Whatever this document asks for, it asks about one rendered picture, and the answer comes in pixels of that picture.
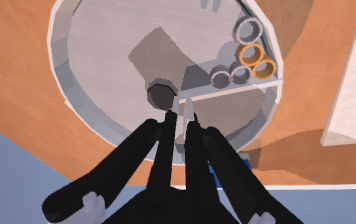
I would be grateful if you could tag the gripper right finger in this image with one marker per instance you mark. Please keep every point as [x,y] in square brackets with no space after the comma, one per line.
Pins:
[251,201]

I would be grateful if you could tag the bronze bushing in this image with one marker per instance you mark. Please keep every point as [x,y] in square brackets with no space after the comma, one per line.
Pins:
[267,72]
[253,60]

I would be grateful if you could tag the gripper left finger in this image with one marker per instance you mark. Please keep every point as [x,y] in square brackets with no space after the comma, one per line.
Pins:
[85,200]

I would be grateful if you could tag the blue crate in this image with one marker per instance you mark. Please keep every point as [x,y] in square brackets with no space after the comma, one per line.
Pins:
[244,156]

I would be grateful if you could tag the grey metal bushing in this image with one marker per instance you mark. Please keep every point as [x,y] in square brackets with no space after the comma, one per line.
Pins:
[254,36]
[220,84]
[242,79]

